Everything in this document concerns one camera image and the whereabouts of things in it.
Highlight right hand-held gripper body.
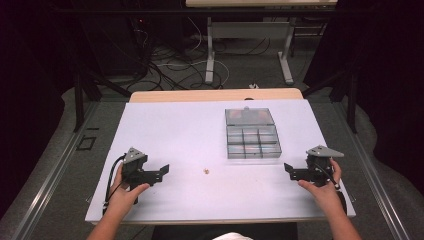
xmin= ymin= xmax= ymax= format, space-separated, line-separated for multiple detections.
xmin=305 ymin=144 xmax=345 ymax=188

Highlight black metal stand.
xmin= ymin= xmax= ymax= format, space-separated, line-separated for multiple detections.
xmin=71 ymin=63 xmax=133 ymax=134
xmin=301 ymin=64 xmax=361 ymax=135

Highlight clear plastic compartment box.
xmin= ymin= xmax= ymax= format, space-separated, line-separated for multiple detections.
xmin=224 ymin=106 xmax=283 ymax=160

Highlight white-framed desk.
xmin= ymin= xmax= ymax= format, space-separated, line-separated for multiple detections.
xmin=185 ymin=0 xmax=339 ymax=86

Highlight black floor socket plate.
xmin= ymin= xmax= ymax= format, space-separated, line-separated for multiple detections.
xmin=75 ymin=135 xmax=98 ymax=152

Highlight tangle of floor cables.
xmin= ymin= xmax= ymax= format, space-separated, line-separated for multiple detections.
xmin=133 ymin=16 xmax=271 ymax=92

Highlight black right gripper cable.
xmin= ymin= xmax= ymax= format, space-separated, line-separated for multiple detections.
xmin=314 ymin=162 xmax=348 ymax=215

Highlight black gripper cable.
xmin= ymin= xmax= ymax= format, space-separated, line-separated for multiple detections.
xmin=314 ymin=162 xmax=348 ymax=215
xmin=102 ymin=154 xmax=127 ymax=215

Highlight person's right hand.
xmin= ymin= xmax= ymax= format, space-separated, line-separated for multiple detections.
xmin=297 ymin=157 xmax=345 ymax=214

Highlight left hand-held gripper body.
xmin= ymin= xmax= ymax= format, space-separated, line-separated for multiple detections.
xmin=120 ymin=146 xmax=150 ymax=205

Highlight person's dark clothing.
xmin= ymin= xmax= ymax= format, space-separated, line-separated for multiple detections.
xmin=150 ymin=222 xmax=298 ymax=240

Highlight person's left hand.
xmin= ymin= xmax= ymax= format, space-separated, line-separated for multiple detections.
xmin=107 ymin=162 xmax=151 ymax=214

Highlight white table mat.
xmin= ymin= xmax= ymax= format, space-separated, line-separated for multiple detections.
xmin=84 ymin=98 xmax=357 ymax=225

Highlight aluminium floor rail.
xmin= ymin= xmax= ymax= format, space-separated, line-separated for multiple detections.
xmin=333 ymin=101 xmax=413 ymax=240
xmin=9 ymin=101 xmax=101 ymax=240

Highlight wooden table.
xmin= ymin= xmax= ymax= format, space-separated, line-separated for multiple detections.
xmin=128 ymin=87 xmax=305 ymax=104

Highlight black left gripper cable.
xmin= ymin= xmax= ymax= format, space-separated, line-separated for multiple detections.
xmin=102 ymin=154 xmax=127 ymax=215

